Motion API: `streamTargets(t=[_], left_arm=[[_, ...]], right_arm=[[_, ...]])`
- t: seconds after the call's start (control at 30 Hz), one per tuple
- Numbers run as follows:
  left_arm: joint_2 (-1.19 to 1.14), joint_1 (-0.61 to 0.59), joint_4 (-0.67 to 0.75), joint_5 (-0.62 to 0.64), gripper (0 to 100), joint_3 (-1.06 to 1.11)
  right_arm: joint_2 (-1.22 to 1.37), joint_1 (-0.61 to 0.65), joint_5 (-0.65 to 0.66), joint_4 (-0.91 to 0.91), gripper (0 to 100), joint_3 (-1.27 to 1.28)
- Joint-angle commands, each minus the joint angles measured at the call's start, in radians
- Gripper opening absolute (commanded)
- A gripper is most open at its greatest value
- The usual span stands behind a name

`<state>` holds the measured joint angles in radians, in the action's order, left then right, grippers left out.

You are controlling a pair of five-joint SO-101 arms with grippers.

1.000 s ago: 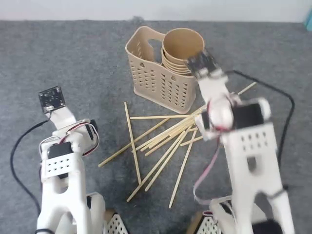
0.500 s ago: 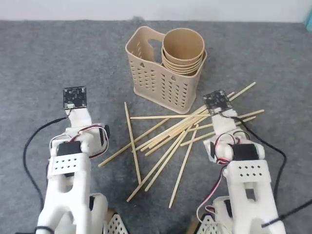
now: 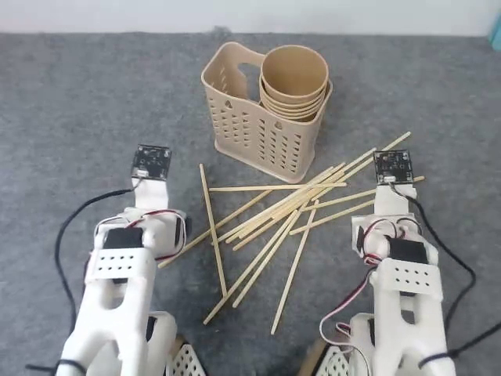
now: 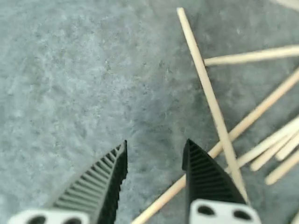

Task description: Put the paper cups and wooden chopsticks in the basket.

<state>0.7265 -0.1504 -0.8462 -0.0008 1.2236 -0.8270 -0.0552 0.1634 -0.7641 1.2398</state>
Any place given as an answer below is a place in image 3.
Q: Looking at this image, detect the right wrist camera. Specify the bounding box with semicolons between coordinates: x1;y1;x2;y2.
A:
373;149;415;185

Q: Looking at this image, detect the black cable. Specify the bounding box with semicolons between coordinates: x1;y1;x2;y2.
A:
25;178;145;373
389;180;501;370

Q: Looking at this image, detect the brown paper cup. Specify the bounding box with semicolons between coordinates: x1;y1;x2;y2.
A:
258;76;328;105
260;101;324;123
259;44;330;99
259;90;326;115
260;96;326;119
259;84;327;110

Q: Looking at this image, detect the beige plastic basket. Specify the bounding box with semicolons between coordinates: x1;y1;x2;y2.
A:
200;42;335;185

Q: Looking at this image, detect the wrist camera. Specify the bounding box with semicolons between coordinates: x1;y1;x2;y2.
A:
373;149;415;185
130;143;174;182

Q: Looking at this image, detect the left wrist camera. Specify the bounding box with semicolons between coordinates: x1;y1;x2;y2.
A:
130;143;174;182

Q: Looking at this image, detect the wooden chopstick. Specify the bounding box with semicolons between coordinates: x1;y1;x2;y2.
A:
215;167;335;241
230;161;347;237
225;172;342;244
270;199;320;336
157;189;274;269
300;175;426;212
303;131;412;197
232;199;314;309
232;195;320;251
203;213;299;327
269;146;378;215
199;163;229;298
208;182;348;193
289;199;377;237

